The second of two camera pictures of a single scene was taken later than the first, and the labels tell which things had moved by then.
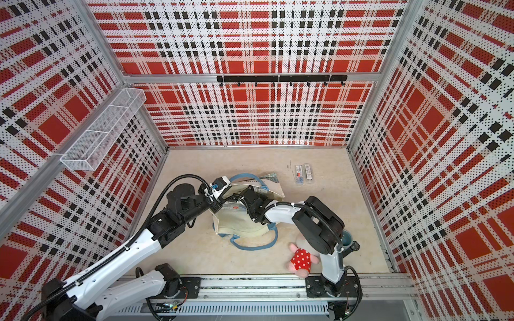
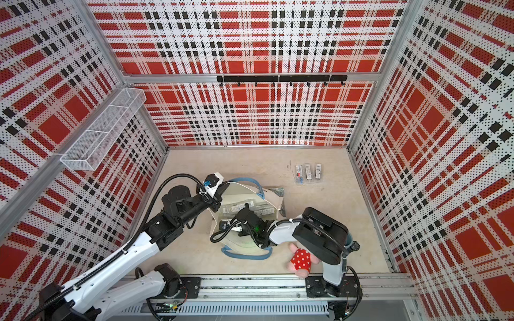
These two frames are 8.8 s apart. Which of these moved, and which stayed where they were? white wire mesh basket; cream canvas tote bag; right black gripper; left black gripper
Moved: cream canvas tote bag; right black gripper
Stayed: left black gripper; white wire mesh basket
